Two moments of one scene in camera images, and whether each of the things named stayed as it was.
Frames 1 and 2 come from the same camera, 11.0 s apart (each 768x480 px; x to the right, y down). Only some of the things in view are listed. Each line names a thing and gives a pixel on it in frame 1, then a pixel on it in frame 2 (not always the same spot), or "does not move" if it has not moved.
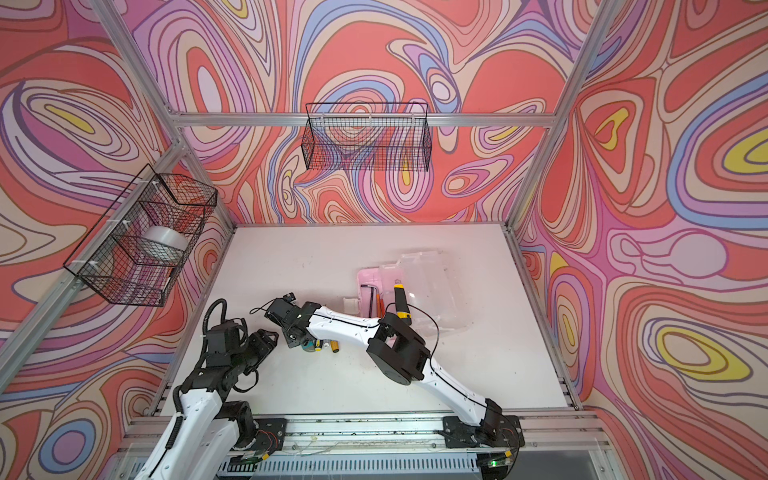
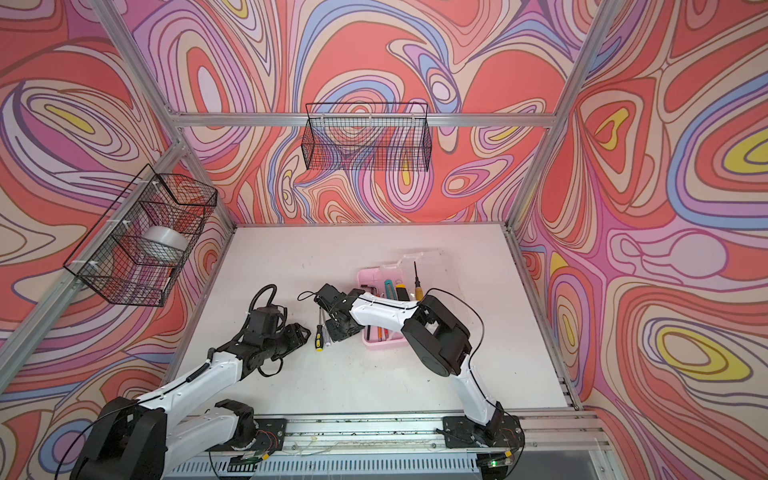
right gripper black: [291, 340] to [336, 336]
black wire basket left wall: [134, 250] does not move
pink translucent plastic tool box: [430, 286] does not move
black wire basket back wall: [367, 136] does not move
